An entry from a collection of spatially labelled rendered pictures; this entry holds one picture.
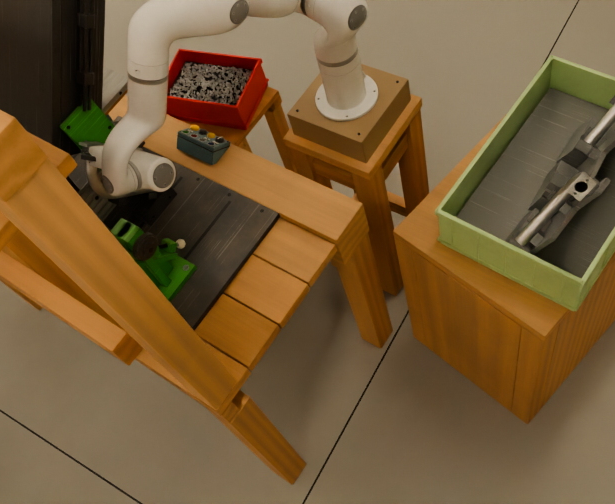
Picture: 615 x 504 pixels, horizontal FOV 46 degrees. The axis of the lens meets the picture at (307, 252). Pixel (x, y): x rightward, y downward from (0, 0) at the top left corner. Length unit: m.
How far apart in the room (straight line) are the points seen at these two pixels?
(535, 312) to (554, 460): 0.82
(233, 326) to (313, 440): 0.88
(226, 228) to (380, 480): 1.09
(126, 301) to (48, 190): 0.33
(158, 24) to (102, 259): 0.57
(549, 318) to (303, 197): 0.75
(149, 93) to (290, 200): 0.61
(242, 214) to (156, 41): 0.67
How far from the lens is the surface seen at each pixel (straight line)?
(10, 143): 1.07
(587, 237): 2.04
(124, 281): 1.35
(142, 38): 1.62
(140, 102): 1.69
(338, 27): 1.90
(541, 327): 1.97
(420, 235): 2.10
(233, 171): 2.21
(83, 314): 1.67
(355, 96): 2.16
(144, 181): 1.78
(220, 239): 2.09
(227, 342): 1.96
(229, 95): 2.44
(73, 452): 3.07
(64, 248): 1.21
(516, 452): 2.68
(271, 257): 2.04
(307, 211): 2.06
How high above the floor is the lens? 2.59
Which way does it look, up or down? 58 degrees down
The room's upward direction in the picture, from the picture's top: 23 degrees counter-clockwise
